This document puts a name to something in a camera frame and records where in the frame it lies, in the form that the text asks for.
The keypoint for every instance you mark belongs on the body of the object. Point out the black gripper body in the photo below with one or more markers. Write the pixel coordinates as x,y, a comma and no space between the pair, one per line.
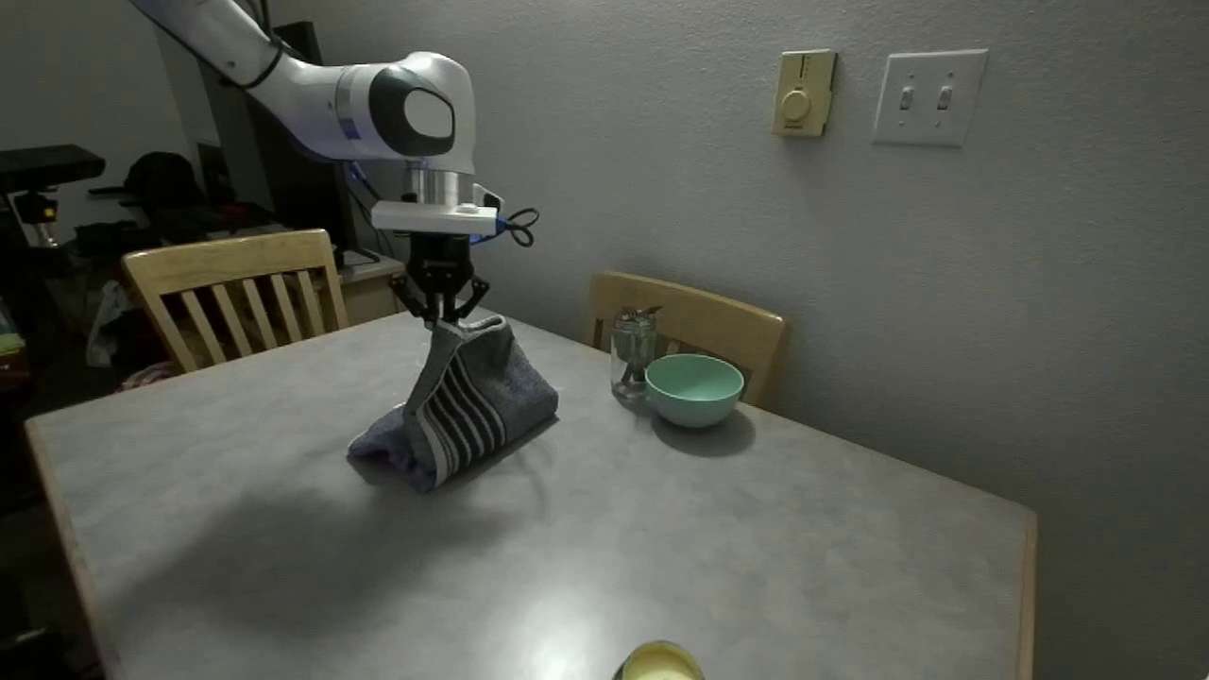
439,262

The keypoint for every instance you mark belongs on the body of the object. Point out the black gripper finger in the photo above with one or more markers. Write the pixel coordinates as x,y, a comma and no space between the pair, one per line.
462,303
411,301

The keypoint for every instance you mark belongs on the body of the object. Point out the grey towel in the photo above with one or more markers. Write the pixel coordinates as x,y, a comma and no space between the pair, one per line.
475,398

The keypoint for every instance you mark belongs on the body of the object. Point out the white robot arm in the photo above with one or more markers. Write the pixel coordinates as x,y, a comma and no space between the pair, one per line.
416,112

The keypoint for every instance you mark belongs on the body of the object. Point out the left wooden chair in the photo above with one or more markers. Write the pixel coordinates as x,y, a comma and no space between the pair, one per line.
240,296

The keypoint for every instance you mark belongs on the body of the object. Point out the wooden chair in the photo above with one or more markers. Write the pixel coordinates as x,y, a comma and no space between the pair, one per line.
692,318
240,296

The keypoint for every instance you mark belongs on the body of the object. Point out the clear drinking glass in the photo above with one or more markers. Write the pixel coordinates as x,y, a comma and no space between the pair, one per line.
635,347

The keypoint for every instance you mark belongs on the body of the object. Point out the right wooden chair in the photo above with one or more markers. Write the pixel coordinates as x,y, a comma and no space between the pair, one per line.
692,318

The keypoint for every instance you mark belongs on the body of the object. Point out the mint green bowl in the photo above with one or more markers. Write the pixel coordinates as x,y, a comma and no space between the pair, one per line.
692,389

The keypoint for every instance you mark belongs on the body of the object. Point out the glass jar with yellow lid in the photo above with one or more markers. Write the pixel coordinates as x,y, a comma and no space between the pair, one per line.
658,662

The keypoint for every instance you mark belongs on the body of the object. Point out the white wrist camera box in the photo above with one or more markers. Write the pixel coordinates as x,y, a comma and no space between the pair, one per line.
439,200

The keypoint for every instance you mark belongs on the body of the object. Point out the yellowed wall thermostat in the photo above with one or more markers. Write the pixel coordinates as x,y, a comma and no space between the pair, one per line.
806,93

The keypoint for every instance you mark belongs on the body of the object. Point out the white double light switch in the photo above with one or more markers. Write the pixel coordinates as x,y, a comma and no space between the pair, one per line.
928,100

